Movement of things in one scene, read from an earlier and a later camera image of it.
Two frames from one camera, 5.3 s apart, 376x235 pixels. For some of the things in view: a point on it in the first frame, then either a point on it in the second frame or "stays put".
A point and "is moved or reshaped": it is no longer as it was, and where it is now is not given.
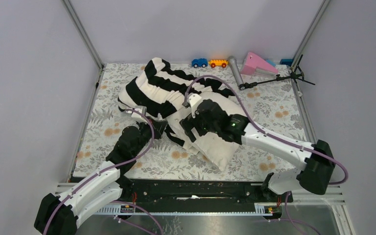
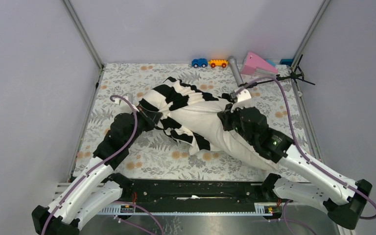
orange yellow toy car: [213, 63] stays put
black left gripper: [158, 126] to [150, 118]
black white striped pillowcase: [162, 89] is moved or reshaped
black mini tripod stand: [297, 74] stays put
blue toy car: [200, 62] stays put
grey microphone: [236, 70] stays put
